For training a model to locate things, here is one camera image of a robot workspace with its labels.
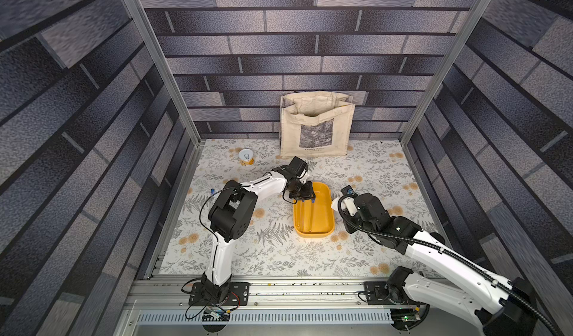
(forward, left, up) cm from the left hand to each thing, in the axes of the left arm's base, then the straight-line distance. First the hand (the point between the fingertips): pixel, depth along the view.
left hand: (314, 194), depth 93 cm
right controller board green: (-42, -27, -6) cm, 50 cm away
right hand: (-10, -9, +8) cm, 16 cm away
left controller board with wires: (-42, +34, -7) cm, 54 cm away
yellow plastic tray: (-8, 0, -6) cm, 10 cm away
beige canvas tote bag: (+24, 0, +19) cm, 30 cm away
